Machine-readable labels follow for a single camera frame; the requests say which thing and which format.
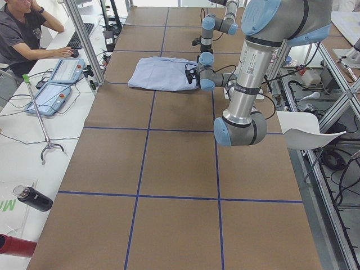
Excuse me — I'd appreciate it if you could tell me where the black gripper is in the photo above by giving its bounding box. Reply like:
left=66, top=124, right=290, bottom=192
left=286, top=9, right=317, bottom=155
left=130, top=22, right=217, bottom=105
left=200, top=44, right=213, bottom=54

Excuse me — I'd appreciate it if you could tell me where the light blue striped shirt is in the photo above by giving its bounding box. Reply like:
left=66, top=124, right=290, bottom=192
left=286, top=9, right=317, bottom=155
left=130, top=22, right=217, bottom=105
left=128, top=56, right=198, bottom=92

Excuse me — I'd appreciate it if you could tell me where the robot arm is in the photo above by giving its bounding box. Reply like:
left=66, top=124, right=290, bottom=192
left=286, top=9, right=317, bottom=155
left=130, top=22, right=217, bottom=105
left=196, top=1, right=332, bottom=146
left=200, top=0, right=239, bottom=53

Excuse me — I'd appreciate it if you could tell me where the white plastic chair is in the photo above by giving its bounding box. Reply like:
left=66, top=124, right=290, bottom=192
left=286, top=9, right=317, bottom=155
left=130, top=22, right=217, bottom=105
left=277, top=111, right=346, bottom=150

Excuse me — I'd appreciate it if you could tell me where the black computer mouse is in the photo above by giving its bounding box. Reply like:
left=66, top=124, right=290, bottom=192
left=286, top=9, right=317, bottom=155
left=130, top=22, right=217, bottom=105
left=71, top=49, right=79, bottom=58

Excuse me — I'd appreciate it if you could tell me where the black keyboard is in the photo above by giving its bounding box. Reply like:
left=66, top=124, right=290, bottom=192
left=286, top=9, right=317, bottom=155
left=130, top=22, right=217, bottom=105
left=67, top=22, right=95, bottom=50

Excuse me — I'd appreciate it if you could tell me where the upper blue teach pendant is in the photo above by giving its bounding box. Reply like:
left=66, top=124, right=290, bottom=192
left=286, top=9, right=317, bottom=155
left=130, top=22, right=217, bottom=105
left=48, top=58, right=85, bottom=84

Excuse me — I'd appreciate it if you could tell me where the blue teach pendant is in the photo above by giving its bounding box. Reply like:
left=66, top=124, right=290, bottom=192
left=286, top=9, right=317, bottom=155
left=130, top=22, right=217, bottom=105
left=28, top=83, right=71, bottom=116
left=48, top=58, right=85, bottom=84

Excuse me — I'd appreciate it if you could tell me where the lower blue teach pendant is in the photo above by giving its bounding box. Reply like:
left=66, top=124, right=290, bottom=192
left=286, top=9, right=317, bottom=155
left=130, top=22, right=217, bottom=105
left=28, top=83, right=71, bottom=116

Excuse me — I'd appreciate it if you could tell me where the metal reacher grabber tool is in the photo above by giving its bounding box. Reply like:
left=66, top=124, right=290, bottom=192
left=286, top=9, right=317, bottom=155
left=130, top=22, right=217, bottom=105
left=22, top=74, right=68, bottom=165

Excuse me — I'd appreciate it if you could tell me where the seated person grey shirt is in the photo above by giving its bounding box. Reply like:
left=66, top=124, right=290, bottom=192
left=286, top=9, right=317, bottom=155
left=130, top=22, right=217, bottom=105
left=1, top=1, right=74, bottom=76

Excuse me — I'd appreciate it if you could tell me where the black water bottle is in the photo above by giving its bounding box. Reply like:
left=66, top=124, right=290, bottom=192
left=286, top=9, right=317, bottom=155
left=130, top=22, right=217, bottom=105
left=12, top=185, right=53, bottom=212

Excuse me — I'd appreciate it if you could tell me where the red bottle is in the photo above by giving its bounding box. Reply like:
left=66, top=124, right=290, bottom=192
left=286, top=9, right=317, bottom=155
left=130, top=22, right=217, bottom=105
left=1, top=234, right=37, bottom=258

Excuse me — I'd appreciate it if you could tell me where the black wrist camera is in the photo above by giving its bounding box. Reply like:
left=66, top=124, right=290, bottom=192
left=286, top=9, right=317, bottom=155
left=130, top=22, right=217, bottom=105
left=192, top=37, right=201, bottom=46
left=185, top=63, right=199, bottom=85

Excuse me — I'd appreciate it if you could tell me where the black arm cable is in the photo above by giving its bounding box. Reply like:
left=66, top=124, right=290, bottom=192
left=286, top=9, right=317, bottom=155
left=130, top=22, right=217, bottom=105
left=200, top=7, right=226, bottom=42
left=184, top=63, right=276, bottom=121

